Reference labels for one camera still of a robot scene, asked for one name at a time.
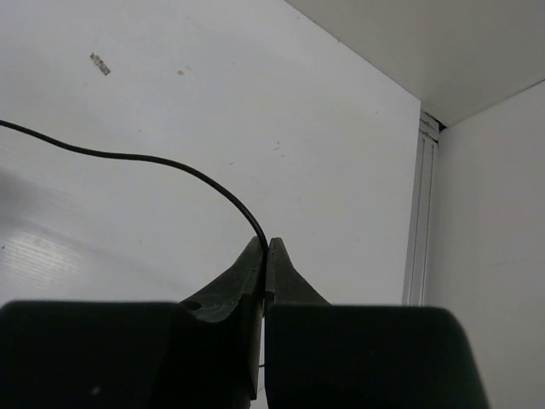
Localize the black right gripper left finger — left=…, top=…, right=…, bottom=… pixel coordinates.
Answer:
left=180, top=237, right=267, bottom=400

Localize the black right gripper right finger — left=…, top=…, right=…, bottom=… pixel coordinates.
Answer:
left=264, top=238, right=329, bottom=305

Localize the thin black headphone cable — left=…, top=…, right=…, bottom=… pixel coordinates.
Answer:
left=0, top=119, right=270, bottom=367

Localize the aluminium rail right side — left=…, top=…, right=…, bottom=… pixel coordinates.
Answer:
left=403, top=111, right=441, bottom=306

